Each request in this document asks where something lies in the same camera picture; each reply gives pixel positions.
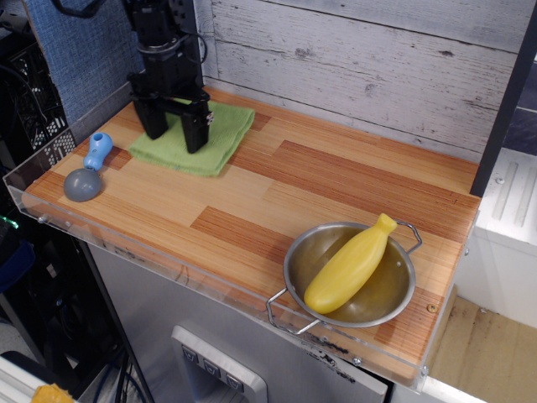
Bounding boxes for steel wok with handles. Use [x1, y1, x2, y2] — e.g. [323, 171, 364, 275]
[266, 221, 422, 335]

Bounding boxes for black perforated crate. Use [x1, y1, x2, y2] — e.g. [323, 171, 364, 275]
[7, 44, 76, 166]

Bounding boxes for blue grey ice cream scoop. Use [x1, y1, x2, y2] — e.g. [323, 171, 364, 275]
[64, 132, 113, 202]

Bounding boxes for clear acrylic table guard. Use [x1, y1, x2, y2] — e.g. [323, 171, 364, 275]
[5, 89, 477, 402]

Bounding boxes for yellow plastic banana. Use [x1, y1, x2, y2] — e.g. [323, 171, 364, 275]
[304, 213, 398, 315]

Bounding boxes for green cloth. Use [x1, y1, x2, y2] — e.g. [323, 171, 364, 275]
[128, 101, 255, 176]

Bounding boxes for yellow object bottom left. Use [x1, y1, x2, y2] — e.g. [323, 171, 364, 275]
[30, 384, 75, 403]

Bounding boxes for white toy sink unit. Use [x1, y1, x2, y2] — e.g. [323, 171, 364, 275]
[455, 149, 536, 327]

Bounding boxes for black vertical post right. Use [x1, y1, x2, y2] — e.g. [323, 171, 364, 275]
[470, 2, 536, 197]

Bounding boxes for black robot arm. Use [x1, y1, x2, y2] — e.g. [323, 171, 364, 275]
[123, 1, 212, 154]

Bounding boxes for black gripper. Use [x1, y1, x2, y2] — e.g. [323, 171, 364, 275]
[128, 36, 213, 154]

